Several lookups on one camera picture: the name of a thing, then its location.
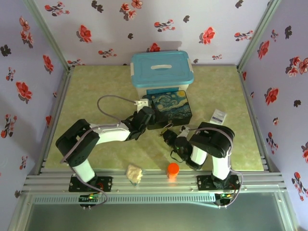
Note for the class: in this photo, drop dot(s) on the aluminium side rail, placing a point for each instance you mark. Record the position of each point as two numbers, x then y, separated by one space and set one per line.
57 113
255 125

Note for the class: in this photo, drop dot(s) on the slotted metal strip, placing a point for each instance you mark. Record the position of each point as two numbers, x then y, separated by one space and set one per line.
144 199

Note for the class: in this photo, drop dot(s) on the storage box with blue lid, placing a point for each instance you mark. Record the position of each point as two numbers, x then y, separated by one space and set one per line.
161 74

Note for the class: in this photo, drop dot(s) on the crumpled beige bag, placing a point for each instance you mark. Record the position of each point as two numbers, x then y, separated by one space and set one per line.
133 173

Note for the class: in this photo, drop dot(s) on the starry night print box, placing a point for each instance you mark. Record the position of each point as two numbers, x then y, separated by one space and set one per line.
173 106

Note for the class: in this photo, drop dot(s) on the orange bottle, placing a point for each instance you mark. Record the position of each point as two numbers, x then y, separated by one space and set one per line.
173 169

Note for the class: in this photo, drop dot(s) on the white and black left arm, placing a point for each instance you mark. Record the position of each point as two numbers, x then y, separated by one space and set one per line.
110 133

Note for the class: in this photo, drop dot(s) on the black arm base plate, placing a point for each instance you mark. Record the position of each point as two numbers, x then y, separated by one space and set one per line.
106 183
204 183

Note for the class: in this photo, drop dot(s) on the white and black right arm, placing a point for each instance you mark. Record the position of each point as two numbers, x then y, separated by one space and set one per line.
220 166

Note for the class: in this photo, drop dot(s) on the green circuit board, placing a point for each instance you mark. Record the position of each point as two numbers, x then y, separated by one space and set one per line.
90 197
223 196

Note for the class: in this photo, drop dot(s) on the aluminium frame post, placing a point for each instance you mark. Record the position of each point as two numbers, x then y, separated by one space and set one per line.
287 211
21 211
258 31
47 31

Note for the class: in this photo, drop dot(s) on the wide aluminium frame rail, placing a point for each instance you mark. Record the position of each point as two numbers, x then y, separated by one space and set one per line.
156 185

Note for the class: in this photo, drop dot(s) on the white paper packet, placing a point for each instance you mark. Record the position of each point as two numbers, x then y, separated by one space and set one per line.
218 116

